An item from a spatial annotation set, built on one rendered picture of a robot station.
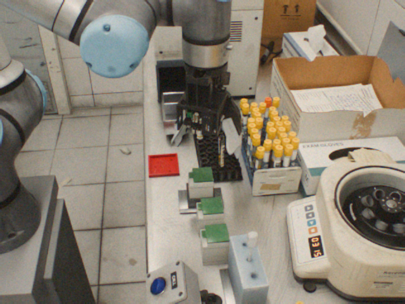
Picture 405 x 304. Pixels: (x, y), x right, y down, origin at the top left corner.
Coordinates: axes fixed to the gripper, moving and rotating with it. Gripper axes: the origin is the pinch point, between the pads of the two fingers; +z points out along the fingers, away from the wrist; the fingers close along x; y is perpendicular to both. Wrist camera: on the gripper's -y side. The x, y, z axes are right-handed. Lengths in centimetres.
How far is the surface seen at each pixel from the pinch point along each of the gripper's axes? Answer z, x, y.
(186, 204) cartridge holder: 11.0, -2.6, 5.8
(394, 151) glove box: 5.6, 37.5, -17.2
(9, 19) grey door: 36, -143, -113
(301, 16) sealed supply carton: 5, 10, -82
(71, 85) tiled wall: 83, -122, -129
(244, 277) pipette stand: 2.4, 13.0, 24.9
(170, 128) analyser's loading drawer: 8.8, -13.3, -14.2
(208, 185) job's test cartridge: 5.5, 1.5, 4.5
